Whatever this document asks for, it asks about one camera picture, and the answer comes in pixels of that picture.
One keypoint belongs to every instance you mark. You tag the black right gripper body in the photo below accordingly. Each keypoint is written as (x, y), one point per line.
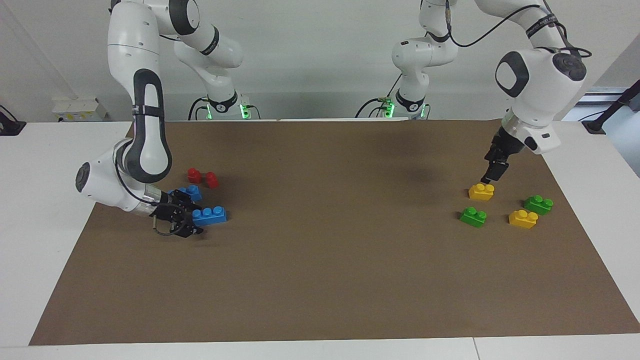
(172, 217)

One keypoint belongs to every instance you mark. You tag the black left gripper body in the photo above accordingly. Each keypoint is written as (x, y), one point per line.
(505, 147)

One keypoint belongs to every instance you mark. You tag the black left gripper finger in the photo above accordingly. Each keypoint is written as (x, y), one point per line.
(500, 171)
(487, 178)

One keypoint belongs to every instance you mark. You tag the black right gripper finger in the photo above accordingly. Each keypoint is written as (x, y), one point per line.
(195, 231)
(186, 200)

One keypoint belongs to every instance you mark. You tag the blue three-stud toy brick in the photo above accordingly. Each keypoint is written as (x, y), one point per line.
(212, 216)
(194, 191)

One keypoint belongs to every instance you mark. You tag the green two-stud toy brick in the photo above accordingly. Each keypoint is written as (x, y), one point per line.
(472, 218)
(538, 206)

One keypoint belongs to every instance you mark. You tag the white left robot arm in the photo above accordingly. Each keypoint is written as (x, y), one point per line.
(540, 90)

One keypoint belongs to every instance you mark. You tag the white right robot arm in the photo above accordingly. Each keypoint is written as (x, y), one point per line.
(130, 40)

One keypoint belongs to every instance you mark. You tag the yellow two-stud toy brick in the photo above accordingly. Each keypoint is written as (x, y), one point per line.
(522, 220)
(481, 192)

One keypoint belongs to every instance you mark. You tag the small red toy block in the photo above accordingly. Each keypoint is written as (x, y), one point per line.
(193, 175)
(212, 180)

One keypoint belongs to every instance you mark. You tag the green lit connector box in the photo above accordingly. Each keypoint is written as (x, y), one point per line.
(386, 107)
(246, 110)

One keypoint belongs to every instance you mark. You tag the black stand with clamp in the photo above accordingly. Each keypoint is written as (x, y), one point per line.
(612, 107)

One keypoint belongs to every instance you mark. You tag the brown table mat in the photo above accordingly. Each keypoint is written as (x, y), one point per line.
(325, 260)

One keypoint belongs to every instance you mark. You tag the black table clamp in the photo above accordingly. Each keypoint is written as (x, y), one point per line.
(10, 127)

